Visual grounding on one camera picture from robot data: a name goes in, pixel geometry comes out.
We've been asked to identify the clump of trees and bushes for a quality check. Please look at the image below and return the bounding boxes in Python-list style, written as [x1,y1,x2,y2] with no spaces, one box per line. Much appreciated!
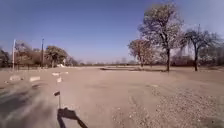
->
[203,41,224,67]

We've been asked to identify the row of trees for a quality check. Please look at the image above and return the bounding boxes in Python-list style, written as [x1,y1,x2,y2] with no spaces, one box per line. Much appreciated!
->
[0,40,83,70]

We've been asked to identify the dark pole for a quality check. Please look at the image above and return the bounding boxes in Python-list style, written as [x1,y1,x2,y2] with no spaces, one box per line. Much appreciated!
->
[40,37,45,69]

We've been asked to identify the pale pole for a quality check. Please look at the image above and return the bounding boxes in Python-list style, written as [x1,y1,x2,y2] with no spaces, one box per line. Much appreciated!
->
[11,39,17,72]

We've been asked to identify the dark bare tree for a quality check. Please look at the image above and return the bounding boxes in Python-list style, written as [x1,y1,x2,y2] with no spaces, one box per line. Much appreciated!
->
[181,28,222,72]

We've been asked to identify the small tree with brown leaves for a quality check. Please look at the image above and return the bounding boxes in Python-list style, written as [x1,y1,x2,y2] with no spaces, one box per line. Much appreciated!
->
[127,38,157,69]

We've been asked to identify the tall tree with brown leaves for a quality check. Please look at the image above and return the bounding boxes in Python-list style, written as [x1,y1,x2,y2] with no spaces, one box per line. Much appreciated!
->
[138,2,185,72]

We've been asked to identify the distant white object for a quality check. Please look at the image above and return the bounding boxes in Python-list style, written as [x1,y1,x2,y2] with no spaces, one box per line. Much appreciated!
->
[57,63,67,69]

